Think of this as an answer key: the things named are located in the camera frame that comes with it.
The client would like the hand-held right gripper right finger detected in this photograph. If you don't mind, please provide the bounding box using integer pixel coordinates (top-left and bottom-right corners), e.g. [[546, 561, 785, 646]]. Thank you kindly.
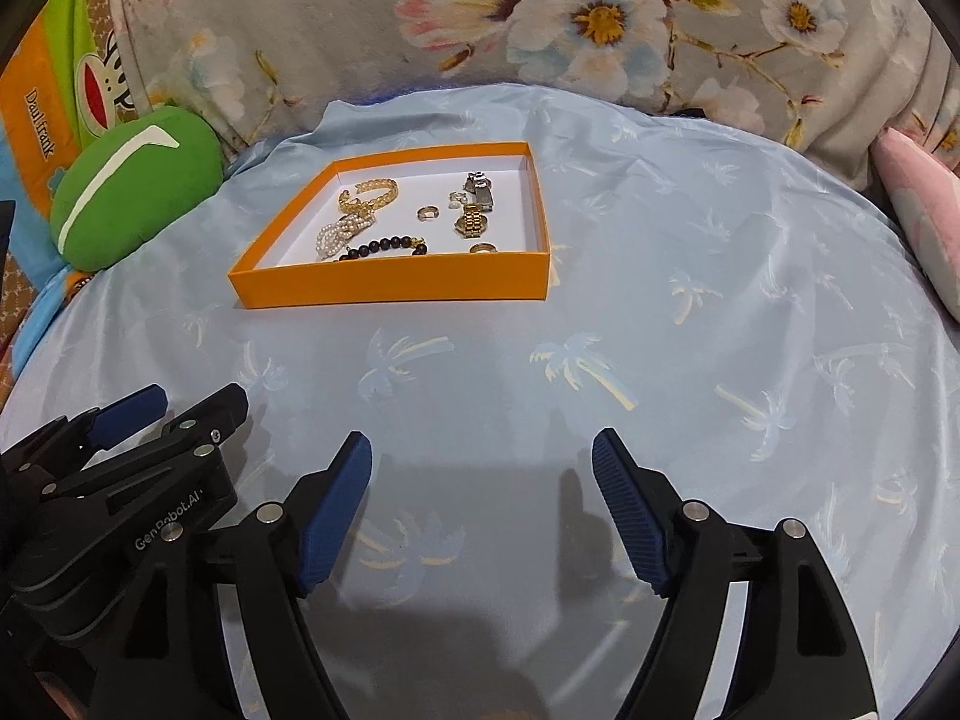
[[591, 427, 878, 720]]

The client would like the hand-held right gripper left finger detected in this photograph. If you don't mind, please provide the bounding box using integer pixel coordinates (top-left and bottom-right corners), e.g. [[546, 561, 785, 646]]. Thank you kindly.
[[90, 431, 374, 720]]

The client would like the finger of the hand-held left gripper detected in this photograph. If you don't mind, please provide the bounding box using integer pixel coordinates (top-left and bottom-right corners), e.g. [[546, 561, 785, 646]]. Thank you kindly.
[[0, 384, 168, 475], [37, 382, 250, 500]]

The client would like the orange cardboard box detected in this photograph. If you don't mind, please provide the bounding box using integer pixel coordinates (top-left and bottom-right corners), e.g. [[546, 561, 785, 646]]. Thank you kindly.
[[227, 141, 553, 310]]

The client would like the white pearl bracelet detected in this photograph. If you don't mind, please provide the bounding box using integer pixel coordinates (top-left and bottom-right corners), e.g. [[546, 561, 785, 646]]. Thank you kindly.
[[315, 208, 374, 261]]

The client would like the black beaded bracelet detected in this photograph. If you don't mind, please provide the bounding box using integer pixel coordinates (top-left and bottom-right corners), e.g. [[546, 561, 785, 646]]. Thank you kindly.
[[339, 236, 428, 262]]

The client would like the gold twisted bracelet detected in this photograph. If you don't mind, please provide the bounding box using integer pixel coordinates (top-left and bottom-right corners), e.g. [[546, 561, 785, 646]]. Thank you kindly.
[[337, 177, 399, 212]]

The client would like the light blue palm-print cloth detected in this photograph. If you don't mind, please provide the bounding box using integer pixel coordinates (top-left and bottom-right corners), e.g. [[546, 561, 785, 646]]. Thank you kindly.
[[0, 81, 960, 720]]

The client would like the green round pillow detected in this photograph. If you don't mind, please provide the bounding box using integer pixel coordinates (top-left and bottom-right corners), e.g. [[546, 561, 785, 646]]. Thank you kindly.
[[49, 106, 224, 271]]

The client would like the colourful cartoon printed blanket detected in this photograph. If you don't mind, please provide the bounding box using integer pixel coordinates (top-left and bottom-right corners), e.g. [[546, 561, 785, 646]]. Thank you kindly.
[[0, 0, 181, 391]]

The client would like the grey floral blanket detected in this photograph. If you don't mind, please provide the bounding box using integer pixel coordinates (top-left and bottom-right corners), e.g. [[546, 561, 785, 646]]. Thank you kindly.
[[105, 0, 960, 196]]

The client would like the pink pillow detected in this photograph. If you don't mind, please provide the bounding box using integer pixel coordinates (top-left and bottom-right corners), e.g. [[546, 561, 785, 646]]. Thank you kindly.
[[870, 126, 960, 293]]

